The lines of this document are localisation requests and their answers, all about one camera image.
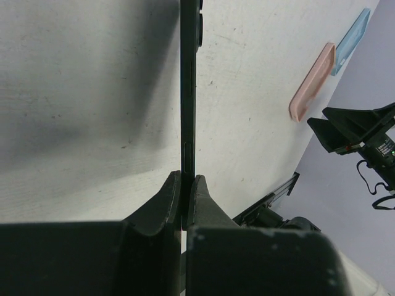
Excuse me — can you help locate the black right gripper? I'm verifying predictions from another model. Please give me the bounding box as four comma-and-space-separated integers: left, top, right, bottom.
307, 103, 394, 171

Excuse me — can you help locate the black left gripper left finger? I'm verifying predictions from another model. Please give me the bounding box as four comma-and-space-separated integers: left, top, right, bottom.
1, 171, 181, 295

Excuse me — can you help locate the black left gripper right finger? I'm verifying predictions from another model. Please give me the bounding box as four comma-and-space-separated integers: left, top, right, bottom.
186, 175, 351, 295

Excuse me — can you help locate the phone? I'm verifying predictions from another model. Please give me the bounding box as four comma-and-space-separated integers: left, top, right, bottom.
288, 43, 336, 122

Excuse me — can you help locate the light blue phone case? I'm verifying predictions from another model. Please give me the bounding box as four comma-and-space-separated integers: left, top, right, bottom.
331, 8, 371, 76

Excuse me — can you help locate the black smartphone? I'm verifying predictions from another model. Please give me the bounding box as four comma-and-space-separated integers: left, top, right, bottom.
180, 0, 203, 231

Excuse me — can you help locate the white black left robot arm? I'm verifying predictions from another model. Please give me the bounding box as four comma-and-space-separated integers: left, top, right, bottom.
1, 171, 387, 295

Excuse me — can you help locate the aluminium table edge frame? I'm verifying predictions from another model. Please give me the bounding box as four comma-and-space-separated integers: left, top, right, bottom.
233, 172, 300, 228

